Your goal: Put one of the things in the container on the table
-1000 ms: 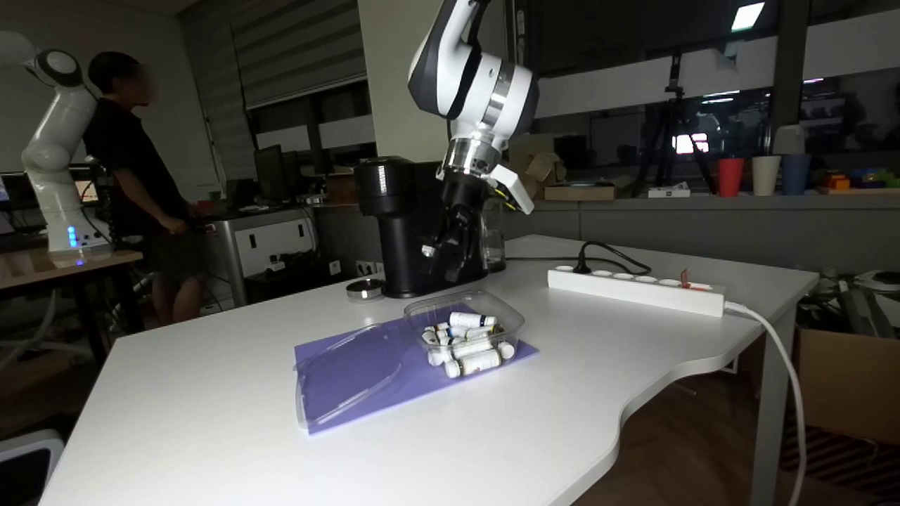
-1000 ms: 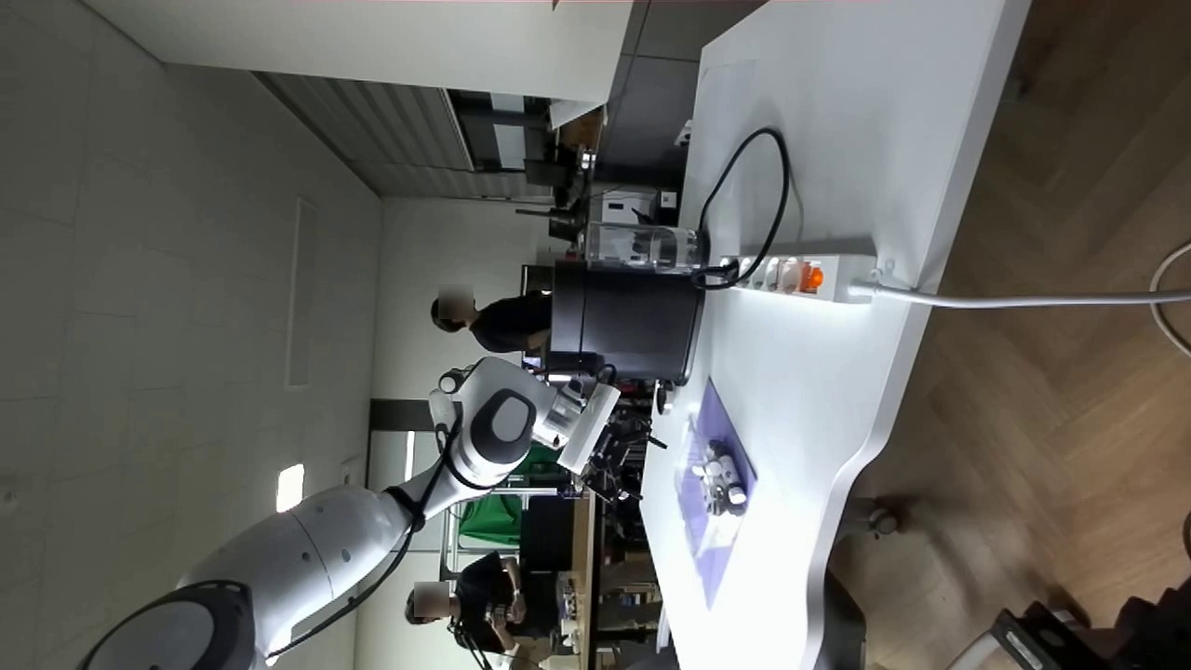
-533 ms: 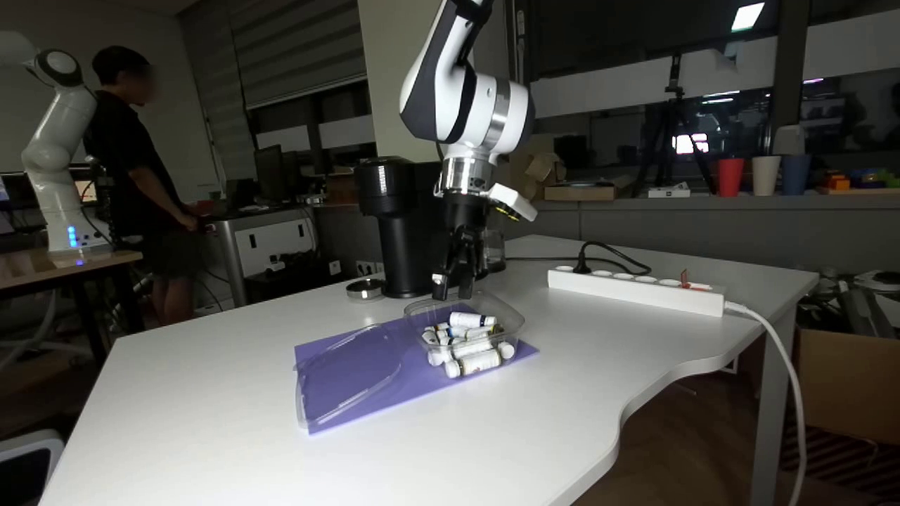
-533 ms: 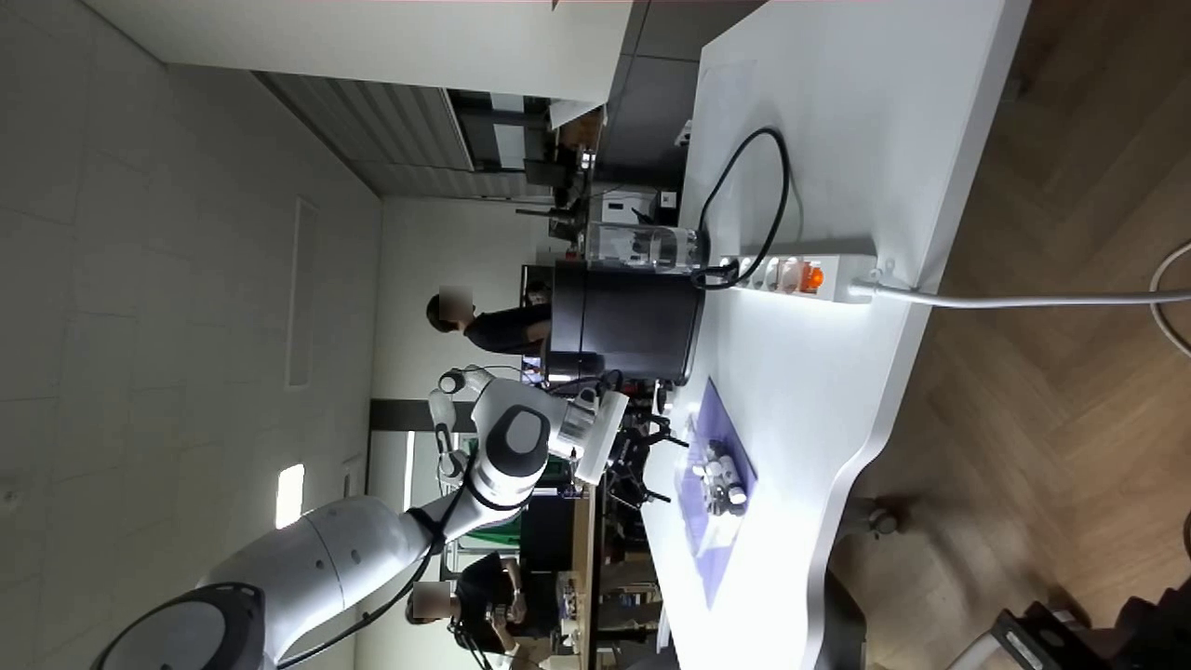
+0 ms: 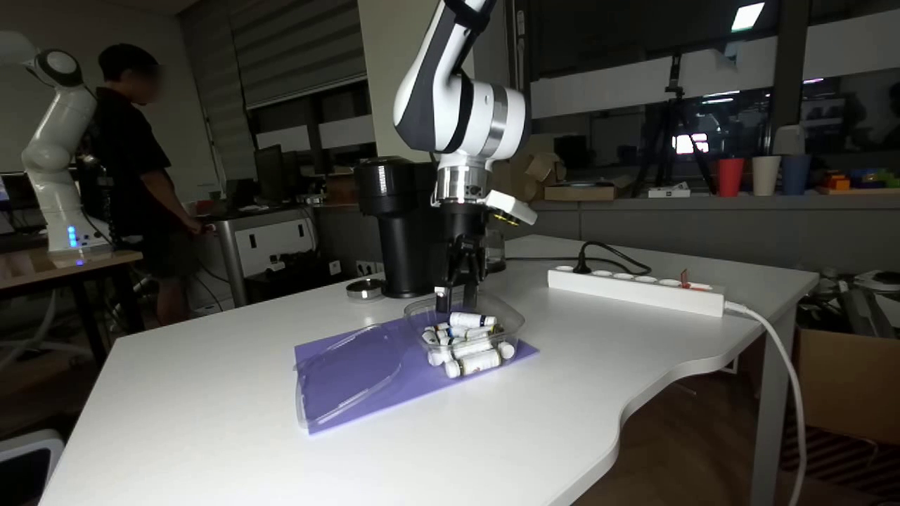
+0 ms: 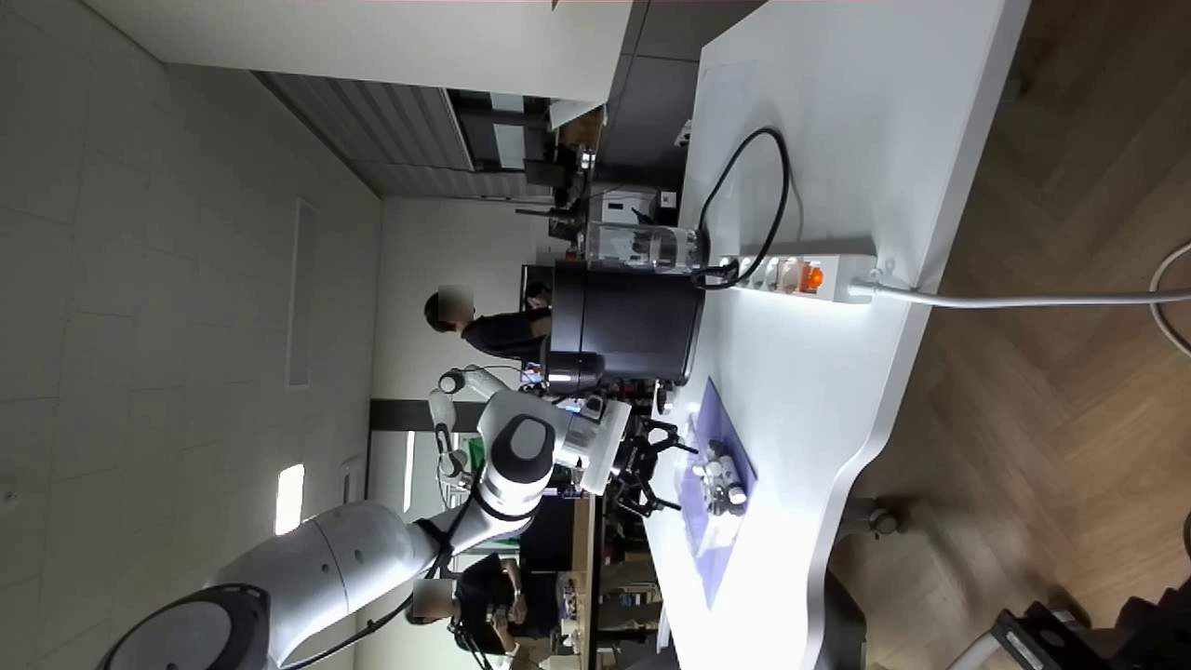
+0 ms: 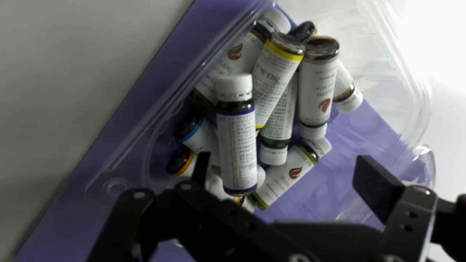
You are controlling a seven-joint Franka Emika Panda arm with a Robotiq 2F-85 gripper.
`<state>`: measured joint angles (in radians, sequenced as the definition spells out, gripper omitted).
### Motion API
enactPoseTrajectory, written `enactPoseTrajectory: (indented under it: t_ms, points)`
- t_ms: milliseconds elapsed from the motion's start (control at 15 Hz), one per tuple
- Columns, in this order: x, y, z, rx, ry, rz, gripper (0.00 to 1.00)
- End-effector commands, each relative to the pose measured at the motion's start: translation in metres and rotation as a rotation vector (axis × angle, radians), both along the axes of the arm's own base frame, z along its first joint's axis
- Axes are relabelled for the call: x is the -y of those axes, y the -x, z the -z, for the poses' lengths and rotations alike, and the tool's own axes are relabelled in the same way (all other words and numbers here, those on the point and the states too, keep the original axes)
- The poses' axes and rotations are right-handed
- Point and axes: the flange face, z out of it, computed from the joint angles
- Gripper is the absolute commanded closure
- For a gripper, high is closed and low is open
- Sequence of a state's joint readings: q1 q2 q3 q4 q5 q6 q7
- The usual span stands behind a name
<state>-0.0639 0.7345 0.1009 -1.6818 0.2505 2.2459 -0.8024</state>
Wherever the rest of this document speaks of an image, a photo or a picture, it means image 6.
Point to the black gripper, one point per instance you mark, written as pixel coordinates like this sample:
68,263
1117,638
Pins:
635,466

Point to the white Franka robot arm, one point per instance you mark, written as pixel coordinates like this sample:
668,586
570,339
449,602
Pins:
346,561

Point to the clear plastic container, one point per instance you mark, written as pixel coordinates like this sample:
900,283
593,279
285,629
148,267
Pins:
719,478

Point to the purple mat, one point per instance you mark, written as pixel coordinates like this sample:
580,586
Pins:
710,561

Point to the black coffee machine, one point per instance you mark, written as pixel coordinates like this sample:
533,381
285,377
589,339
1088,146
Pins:
617,321

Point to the person in black shirt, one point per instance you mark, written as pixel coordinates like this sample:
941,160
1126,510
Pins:
507,332

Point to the seated person dark clothes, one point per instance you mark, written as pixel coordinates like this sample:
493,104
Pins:
487,598

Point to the white power strip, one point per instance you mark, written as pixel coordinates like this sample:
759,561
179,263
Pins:
784,268

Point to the black chair base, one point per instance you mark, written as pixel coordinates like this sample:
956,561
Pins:
1091,633

